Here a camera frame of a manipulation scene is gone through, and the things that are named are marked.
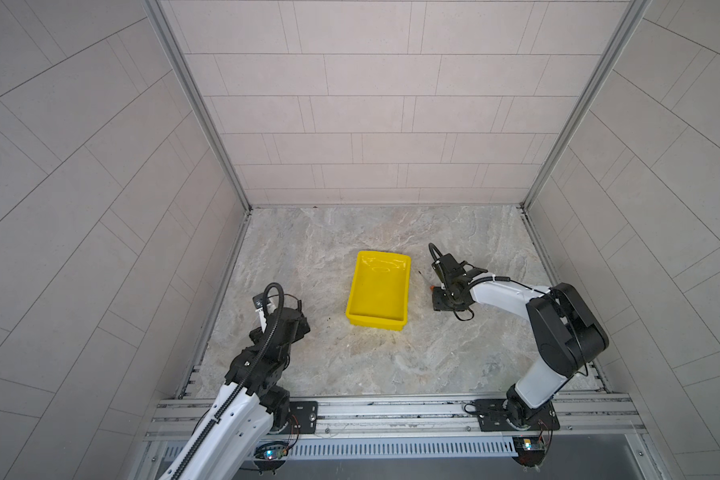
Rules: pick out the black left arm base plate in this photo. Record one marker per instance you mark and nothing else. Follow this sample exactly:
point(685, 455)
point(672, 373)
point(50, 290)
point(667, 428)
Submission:
point(295, 416)

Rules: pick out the aluminium corner post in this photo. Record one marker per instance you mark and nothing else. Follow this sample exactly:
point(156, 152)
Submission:
point(168, 40)
point(617, 43)

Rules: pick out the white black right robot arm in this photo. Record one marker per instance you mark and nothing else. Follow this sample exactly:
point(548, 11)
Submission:
point(567, 334)

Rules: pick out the left controller circuit board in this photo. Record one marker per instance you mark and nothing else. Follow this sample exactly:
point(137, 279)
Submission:
point(272, 451)

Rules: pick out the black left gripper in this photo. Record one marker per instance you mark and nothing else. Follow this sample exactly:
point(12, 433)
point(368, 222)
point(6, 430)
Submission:
point(298, 331)

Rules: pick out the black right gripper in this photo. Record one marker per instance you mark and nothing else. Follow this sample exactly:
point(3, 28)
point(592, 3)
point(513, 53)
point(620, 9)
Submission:
point(436, 303)

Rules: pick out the red handled screwdriver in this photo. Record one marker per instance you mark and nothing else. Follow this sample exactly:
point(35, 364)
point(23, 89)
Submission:
point(427, 282)

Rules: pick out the yellow plastic bin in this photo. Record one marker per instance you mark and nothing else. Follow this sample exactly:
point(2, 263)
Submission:
point(379, 291)

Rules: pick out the right controller circuit board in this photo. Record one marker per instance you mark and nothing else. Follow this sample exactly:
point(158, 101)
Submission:
point(531, 451)

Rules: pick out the aluminium corner post right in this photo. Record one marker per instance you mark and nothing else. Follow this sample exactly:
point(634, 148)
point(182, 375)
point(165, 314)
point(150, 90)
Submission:
point(617, 43)

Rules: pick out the controller circuit board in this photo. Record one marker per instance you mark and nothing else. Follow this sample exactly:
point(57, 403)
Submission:
point(272, 451)
point(531, 451)

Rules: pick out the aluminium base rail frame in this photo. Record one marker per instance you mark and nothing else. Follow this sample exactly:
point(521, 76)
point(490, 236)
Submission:
point(435, 426)

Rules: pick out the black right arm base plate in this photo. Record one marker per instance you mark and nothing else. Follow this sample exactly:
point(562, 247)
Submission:
point(495, 415)

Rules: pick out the aluminium corner post left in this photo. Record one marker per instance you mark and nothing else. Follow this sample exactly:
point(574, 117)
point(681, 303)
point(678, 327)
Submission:
point(168, 40)

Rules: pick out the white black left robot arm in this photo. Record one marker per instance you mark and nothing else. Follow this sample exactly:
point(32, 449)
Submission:
point(249, 403)

